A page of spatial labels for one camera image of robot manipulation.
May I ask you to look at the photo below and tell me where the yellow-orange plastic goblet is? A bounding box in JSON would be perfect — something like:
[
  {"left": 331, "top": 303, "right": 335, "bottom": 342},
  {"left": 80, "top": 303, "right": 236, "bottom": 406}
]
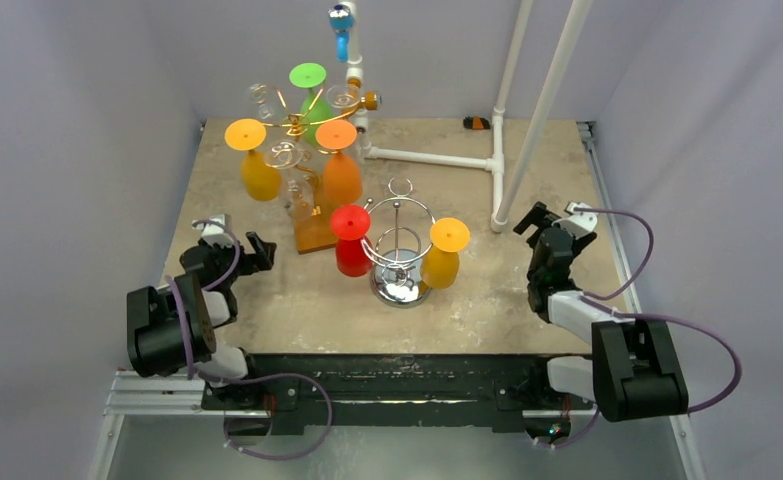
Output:
[{"left": 224, "top": 119, "right": 281, "bottom": 202}]

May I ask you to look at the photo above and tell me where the blue faucet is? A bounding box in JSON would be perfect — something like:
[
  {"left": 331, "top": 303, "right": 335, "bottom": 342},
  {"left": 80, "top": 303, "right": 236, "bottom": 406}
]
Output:
[{"left": 327, "top": 3, "right": 356, "bottom": 63}]

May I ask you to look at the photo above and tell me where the small clear glass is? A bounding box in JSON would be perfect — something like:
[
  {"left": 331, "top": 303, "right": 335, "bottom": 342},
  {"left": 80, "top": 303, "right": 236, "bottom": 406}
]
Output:
[{"left": 245, "top": 83, "right": 289, "bottom": 125}]

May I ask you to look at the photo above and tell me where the gold wire wine glass rack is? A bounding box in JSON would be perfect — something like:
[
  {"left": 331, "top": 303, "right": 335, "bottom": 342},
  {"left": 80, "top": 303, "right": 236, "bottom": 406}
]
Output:
[{"left": 249, "top": 84, "right": 337, "bottom": 254}]

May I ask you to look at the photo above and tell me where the green plastic goblet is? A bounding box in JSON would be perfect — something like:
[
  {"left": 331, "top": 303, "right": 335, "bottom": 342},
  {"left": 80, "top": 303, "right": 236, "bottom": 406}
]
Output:
[{"left": 289, "top": 62, "right": 334, "bottom": 147}]

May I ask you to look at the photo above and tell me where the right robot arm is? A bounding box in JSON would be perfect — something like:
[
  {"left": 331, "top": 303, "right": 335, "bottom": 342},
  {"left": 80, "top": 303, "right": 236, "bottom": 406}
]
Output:
[{"left": 513, "top": 202, "right": 689, "bottom": 422}]

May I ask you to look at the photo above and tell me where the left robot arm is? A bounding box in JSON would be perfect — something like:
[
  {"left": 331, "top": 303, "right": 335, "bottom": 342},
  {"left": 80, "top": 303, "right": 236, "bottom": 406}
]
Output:
[{"left": 126, "top": 232, "right": 277, "bottom": 409}]

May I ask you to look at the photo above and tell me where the clear wine glass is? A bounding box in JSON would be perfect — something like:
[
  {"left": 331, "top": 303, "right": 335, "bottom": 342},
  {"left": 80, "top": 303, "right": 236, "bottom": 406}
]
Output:
[
  {"left": 325, "top": 83, "right": 363, "bottom": 114},
  {"left": 265, "top": 138, "right": 315, "bottom": 223}
]

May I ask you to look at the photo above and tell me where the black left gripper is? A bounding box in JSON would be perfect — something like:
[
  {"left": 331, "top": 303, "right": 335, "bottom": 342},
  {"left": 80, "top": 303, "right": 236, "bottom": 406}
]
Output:
[{"left": 199, "top": 232, "right": 273, "bottom": 289}]

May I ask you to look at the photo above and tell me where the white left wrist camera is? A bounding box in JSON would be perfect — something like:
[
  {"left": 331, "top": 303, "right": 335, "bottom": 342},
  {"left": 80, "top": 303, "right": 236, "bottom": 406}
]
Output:
[{"left": 192, "top": 213, "right": 235, "bottom": 248}]

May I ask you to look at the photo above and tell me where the white PVC pipe frame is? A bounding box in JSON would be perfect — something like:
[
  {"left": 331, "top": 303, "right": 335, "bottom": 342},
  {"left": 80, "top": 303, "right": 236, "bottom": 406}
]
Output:
[{"left": 352, "top": 0, "right": 534, "bottom": 232}]

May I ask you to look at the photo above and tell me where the red plastic goblet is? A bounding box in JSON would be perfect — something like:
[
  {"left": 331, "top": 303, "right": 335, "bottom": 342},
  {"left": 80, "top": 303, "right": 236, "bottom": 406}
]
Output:
[{"left": 330, "top": 204, "right": 373, "bottom": 277}]

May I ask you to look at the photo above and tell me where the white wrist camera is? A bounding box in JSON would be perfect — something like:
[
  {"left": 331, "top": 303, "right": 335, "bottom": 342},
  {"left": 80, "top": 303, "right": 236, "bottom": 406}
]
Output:
[
  {"left": 192, "top": 213, "right": 235, "bottom": 248},
  {"left": 555, "top": 202, "right": 598, "bottom": 239}
]

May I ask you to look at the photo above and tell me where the orange plastic goblet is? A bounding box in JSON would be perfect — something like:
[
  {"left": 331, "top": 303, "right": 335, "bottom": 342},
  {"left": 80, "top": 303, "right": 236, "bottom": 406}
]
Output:
[{"left": 315, "top": 119, "right": 363, "bottom": 205}]

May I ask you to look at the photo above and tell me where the chrome spiral glass rack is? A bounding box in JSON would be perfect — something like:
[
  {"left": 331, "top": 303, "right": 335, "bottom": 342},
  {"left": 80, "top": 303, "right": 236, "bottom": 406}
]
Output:
[{"left": 361, "top": 177, "right": 436, "bottom": 309}]

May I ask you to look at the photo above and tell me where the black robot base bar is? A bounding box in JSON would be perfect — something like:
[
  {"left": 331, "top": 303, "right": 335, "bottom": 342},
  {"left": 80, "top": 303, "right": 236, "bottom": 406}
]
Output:
[{"left": 201, "top": 354, "right": 594, "bottom": 441}]

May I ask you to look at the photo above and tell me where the yellow faucet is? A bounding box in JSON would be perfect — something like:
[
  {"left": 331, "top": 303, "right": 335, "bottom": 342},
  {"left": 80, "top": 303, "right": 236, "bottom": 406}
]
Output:
[{"left": 347, "top": 77, "right": 382, "bottom": 111}]

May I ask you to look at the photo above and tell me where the yellow plastic goblet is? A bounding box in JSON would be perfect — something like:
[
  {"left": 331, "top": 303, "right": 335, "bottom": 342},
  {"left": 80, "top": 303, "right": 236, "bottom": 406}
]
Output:
[{"left": 420, "top": 217, "right": 471, "bottom": 289}]

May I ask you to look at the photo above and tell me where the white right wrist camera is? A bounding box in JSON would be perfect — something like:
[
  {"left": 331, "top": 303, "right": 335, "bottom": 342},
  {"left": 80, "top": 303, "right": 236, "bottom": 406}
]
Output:
[{"left": 555, "top": 202, "right": 598, "bottom": 239}]

